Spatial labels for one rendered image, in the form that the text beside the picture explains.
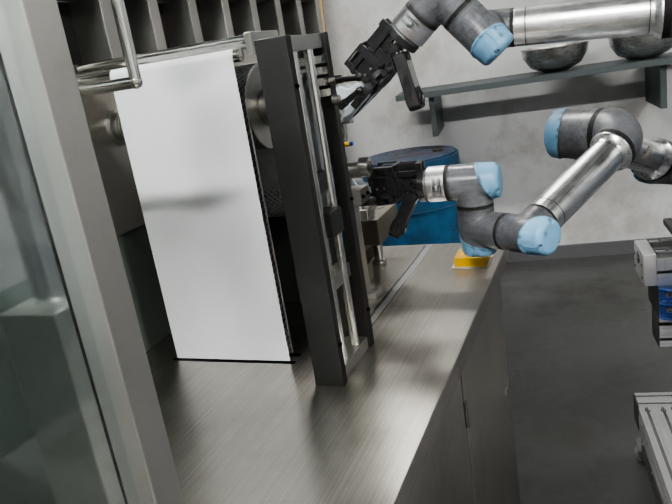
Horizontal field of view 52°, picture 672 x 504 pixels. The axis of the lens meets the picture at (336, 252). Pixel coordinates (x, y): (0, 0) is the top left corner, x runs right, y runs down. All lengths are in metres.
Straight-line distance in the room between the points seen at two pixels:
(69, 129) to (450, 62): 3.78
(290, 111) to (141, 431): 0.59
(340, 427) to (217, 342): 0.37
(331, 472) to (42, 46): 0.63
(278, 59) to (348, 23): 3.28
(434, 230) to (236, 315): 2.54
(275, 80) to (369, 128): 3.30
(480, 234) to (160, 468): 0.99
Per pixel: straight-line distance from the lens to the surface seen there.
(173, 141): 1.19
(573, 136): 1.66
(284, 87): 0.99
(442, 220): 3.69
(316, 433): 1.00
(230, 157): 1.14
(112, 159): 1.36
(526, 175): 4.25
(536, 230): 1.33
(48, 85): 0.46
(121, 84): 0.97
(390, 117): 4.24
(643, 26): 1.43
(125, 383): 0.50
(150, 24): 1.54
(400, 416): 1.00
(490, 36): 1.30
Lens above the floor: 1.41
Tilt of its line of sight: 16 degrees down
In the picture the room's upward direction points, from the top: 9 degrees counter-clockwise
